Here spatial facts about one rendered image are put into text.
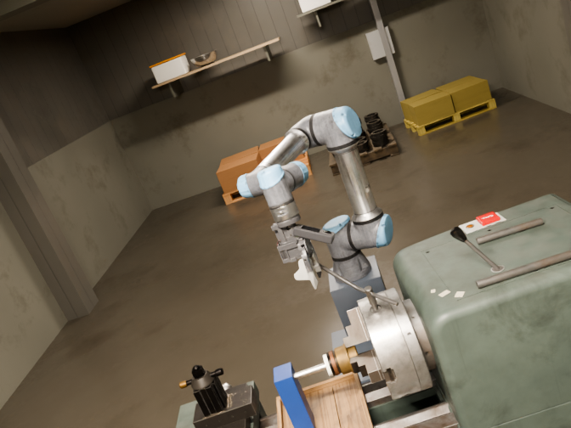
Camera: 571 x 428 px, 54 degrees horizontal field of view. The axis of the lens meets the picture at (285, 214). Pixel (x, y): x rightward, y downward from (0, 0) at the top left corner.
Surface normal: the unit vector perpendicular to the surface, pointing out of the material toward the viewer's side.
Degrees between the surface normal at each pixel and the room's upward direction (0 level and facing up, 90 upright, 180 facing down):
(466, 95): 90
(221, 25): 90
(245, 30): 90
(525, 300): 90
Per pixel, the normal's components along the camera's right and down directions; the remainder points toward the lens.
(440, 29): -0.04, 0.34
